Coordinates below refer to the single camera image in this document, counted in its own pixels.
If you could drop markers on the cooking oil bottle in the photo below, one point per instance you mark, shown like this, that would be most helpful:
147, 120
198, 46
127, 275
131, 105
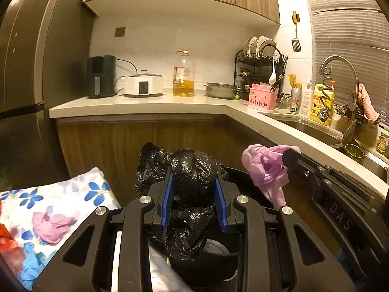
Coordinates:
183, 74

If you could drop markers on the chrome kitchen faucet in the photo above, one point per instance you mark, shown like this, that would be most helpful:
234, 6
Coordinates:
325, 71

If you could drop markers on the yellow detergent bottle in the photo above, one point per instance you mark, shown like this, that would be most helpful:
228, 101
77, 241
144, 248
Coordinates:
322, 104

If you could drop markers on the black air fryer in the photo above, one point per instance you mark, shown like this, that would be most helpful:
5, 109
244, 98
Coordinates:
100, 76

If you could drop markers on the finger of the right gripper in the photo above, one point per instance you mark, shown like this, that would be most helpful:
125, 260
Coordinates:
334, 182

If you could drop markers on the hanging black spatula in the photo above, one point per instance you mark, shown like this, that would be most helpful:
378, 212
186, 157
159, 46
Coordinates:
295, 41

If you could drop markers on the red plastic bag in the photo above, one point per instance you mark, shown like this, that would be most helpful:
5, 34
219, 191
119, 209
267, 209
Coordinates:
11, 252

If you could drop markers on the steel sink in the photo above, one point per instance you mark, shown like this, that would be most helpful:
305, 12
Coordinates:
333, 139

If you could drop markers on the blue plastic glove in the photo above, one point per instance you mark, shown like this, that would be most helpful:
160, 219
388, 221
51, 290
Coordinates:
32, 265

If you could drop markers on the floral blue white tablecloth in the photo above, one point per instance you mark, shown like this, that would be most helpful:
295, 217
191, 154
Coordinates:
77, 197

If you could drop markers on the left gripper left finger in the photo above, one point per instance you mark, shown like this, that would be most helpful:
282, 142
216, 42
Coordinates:
85, 260

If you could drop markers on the window blinds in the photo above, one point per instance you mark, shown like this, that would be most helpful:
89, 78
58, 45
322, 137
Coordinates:
358, 31

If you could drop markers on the dark steel refrigerator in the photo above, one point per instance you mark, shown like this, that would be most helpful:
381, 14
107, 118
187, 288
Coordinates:
44, 50

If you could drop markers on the small purple glove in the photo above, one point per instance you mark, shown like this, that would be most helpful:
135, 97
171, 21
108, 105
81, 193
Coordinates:
51, 229

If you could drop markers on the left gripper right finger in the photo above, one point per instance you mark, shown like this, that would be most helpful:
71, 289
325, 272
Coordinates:
277, 250

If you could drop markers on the stainless steel bowl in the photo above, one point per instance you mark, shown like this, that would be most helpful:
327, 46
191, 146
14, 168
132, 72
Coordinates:
222, 91

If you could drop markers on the pink cloth on faucet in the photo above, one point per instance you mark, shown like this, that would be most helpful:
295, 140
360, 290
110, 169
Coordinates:
365, 102

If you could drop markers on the black plastic bag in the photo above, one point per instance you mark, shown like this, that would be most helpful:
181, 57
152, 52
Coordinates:
188, 194

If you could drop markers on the white bottle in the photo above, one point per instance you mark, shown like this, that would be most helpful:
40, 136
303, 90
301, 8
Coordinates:
306, 100

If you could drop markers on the purple plastic glove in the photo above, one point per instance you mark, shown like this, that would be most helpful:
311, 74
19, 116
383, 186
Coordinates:
266, 169

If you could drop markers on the pink utensil holder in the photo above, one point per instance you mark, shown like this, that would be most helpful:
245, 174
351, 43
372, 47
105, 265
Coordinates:
262, 97

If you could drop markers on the wooden lower cabinets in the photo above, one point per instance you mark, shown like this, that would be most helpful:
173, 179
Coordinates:
113, 144

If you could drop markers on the black dish rack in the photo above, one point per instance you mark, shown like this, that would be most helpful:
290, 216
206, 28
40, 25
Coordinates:
259, 62

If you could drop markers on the black trash bin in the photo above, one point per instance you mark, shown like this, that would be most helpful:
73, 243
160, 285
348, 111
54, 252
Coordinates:
217, 262

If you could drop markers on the white slow cooker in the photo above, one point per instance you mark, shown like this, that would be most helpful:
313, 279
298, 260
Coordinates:
144, 84

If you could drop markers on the beer can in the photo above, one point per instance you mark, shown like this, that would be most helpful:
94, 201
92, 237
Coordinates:
295, 100

